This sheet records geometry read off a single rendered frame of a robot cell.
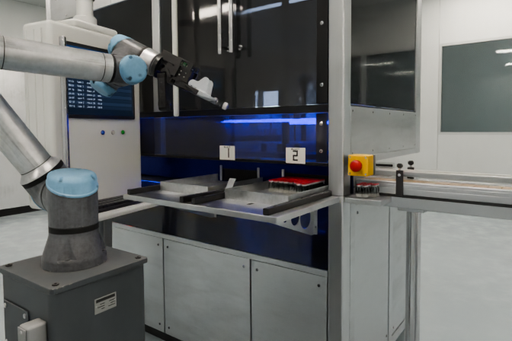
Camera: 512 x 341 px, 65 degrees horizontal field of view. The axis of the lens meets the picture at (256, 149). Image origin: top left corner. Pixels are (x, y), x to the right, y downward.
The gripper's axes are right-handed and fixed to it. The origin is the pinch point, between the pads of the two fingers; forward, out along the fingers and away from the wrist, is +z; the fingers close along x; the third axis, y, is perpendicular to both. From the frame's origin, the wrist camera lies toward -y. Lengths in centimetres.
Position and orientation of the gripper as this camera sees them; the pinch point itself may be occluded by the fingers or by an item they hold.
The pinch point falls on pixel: (211, 100)
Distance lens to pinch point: 120.8
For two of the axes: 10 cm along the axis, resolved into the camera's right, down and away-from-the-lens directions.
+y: 4.5, -8.9, -0.4
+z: 8.8, 4.6, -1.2
